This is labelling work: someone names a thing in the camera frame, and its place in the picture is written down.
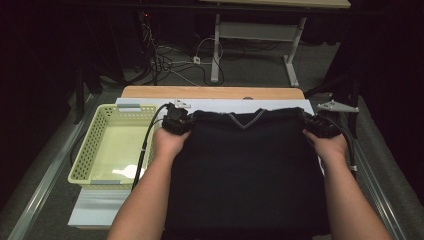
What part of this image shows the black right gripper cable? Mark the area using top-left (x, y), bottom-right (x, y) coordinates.
top-left (328, 114), bottom-right (358, 178)

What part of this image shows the person's left hand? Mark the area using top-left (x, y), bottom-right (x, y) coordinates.
top-left (152, 127), bottom-right (192, 162)

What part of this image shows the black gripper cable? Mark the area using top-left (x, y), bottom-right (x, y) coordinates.
top-left (131, 103), bottom-right (171, 192)
top-left (328, 114), bottom-right (358, 178)

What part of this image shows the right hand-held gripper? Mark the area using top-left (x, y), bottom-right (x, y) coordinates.
top-left (303, 99), bottom-right (360, 139)

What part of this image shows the black shirt with grey trim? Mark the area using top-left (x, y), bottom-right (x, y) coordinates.
top-left (164, 107), bottom-right (331, 240)

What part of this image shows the black metal stand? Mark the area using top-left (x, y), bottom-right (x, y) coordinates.
top-left (304, 73), bottom-right (363, 140)

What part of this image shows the grey metal floor rail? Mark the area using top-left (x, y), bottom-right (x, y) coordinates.
top-left (6, 94), bottom-right (98, 240)
top-left (333, 99), bottom-right (408, 240)

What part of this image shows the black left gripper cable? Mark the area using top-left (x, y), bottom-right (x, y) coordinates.
top-left (131, 103), bottom-right (171, 192)

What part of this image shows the yellow plastic basket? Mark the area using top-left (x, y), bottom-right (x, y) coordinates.
top-left (67, 103), bottom-right (159, 190)

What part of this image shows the person's right hand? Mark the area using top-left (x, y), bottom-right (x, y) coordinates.
top-left (302, 129), bottom-right (349, 162)

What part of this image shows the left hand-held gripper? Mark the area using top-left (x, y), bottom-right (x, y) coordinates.
top-left (162, 98), bottom-right (194, 136)

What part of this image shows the white board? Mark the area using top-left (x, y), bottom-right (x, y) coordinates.
top-left (67, 97), bottom-right (325, 230)

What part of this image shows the tangle of black floor cables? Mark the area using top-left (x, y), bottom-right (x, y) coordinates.
top-left (138, 13), bottom-right (228, 88)

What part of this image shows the desk with white metal frame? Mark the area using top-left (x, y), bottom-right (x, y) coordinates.
top-left (199, 0), bottom-right (352, 88)

